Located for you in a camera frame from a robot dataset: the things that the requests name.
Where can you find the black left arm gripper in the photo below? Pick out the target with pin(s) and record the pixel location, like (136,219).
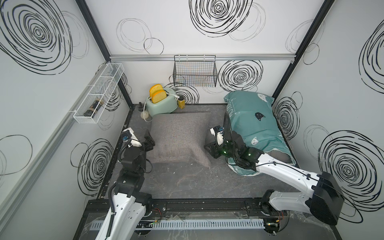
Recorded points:
(148,143)

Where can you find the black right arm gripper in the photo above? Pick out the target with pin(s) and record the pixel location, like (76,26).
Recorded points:
(213,149)

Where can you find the grey pillow with zipper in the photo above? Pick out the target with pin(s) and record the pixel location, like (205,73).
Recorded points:
(180,138)

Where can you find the teal printed pillow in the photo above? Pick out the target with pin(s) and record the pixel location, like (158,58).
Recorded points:
(251,117)

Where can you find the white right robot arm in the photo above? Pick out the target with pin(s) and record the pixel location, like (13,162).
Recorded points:
(317,194)

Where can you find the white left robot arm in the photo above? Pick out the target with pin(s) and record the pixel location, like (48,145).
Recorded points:
(128,205)

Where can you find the mint green toaster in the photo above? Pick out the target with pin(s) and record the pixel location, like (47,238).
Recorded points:
(166,106)

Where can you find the yellow toast slice front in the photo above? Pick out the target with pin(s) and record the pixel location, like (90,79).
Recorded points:
(158,96)

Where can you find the yellow toast slice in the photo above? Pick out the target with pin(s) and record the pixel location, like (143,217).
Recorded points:
(155,88)
(158,96)

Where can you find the yellow toast slice back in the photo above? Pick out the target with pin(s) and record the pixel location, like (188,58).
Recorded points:
(155,88)

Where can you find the dark bottle in shelf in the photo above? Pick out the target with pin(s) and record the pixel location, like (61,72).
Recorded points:
(92,110)

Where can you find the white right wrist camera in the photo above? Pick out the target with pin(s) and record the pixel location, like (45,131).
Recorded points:
(217,132)

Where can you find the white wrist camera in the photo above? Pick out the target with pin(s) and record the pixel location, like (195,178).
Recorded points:
(217,132)
(129,138)

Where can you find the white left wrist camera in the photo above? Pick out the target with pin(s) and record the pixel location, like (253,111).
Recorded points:
(129,138)

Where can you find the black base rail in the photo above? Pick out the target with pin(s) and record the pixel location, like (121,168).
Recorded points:
(251,206)

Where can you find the white wire wall shelf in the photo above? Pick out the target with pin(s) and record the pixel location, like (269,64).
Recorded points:
(103,87)

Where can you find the grey slotted cable duct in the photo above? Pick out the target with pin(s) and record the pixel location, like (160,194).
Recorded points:
(194,224)

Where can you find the black wire wall basket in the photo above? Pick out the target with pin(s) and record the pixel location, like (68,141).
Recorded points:
(195,74)

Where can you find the aluminium wall rail back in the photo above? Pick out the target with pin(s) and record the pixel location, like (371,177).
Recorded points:
(203,57)

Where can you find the aluminium wall rail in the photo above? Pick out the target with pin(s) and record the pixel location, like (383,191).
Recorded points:
(203,57)
(36,115)

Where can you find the aluminium wall rail left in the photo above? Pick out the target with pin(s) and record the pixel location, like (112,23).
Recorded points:
(36,115)

